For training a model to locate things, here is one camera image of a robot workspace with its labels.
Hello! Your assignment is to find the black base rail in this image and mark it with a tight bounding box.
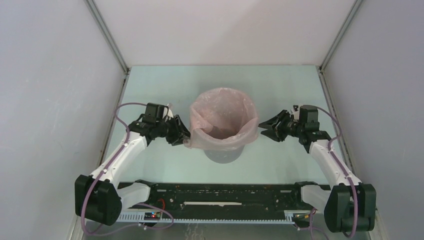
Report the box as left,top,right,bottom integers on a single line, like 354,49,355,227
117,181,324,221

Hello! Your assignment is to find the right aluminium frame post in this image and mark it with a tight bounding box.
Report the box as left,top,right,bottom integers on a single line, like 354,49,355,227
319,0,365,72

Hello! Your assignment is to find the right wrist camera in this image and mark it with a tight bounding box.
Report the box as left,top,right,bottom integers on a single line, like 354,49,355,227
290,105,300,121

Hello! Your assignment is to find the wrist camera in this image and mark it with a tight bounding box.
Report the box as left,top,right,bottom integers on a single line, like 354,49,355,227
290,105,300,121
163,103,174,120

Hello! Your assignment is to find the small circuit board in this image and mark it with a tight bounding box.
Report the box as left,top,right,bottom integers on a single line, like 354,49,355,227
143,212,161,221

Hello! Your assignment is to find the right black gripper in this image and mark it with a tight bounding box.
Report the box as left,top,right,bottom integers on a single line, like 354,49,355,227
257,109,304,143

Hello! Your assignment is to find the pink plastic trash bag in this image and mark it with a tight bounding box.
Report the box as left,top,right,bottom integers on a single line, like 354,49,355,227
184,87,259,151

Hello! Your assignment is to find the aluminium frame post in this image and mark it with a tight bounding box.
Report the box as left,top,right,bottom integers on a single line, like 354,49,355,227
319,0,365,72
84,0,130,75

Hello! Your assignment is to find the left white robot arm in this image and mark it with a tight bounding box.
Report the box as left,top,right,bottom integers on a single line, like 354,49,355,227
74,102,191,226

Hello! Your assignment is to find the white toothed cable tray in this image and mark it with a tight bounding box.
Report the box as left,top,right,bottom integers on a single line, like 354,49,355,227
116,211,294,224

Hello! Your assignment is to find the left aluminium frame post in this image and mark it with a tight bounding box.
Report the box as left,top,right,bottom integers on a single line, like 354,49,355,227
84,0,130,75

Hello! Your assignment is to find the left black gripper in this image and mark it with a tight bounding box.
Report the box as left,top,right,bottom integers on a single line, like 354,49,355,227
156,115,195,146

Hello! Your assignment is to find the grey round trash bin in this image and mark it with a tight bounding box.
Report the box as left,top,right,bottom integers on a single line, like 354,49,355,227
203,145,245,164

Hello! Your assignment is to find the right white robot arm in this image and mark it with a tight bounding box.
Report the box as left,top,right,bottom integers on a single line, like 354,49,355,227
258,105,377,238

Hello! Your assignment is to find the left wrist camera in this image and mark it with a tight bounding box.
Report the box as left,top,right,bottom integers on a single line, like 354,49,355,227
163,103,174,120

